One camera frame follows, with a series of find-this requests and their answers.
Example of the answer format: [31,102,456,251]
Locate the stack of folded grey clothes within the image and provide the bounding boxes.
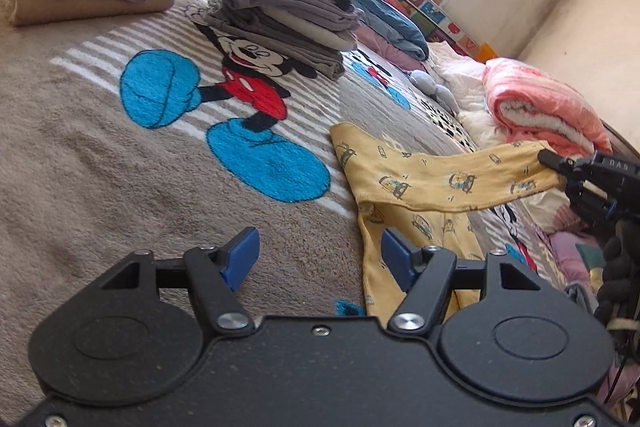
[200,0,373,80]

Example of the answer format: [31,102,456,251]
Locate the purple pillow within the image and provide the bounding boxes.
[550,229,606,298]

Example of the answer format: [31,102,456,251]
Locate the dark wooden headboard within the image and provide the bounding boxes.
[602,122,640,158]

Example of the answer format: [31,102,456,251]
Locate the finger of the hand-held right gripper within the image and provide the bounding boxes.
[537,149,576,178]

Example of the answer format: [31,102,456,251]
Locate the white quilt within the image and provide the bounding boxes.
[427,39,508,142]

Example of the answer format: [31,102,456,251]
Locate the pink folded quilt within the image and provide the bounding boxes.
[482,57,613,155]

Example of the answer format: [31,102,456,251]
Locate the grey plush toy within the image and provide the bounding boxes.
[412,69,461,115]

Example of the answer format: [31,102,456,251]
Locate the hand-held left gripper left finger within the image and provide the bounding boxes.
[100,227,261,338]

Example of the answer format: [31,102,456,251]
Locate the pink purple quilt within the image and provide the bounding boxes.
[350,24,426,72]

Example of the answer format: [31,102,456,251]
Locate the person's right hand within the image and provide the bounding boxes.
[595,219,640,323]

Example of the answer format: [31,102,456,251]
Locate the blue folded blanket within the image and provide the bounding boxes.
[357,0,431,62]

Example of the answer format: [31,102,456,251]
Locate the black cable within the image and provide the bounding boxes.
[600,319,640,408]

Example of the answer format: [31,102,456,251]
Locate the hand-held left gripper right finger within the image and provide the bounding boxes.
[380,229,543,338]

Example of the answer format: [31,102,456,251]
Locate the yellow printed pants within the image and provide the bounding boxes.
[330,122,568,323]

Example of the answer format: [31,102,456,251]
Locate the cartoon mouse printed blanket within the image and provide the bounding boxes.
[0,0,566,348]

